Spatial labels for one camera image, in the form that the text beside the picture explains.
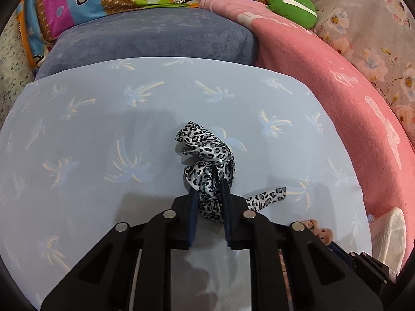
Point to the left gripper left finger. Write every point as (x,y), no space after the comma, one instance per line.
(130,267)

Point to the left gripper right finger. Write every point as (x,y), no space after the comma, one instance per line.
(290,268)

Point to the brown spotted scrunchie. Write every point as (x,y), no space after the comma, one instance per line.
(324,234)

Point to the leopard print hair ribbon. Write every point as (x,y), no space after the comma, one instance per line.
(215,162)

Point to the white speckled curtain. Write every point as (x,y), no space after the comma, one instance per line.
(15,72)

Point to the pink towel blanket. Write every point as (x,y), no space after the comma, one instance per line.
(381,153)

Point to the grey floral bedsheet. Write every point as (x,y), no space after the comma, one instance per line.
(377,37)

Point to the dark blue velvet cushion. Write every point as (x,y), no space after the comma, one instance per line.
(161,32)

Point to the green round plush cushion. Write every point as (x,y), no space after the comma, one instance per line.
(302,12)

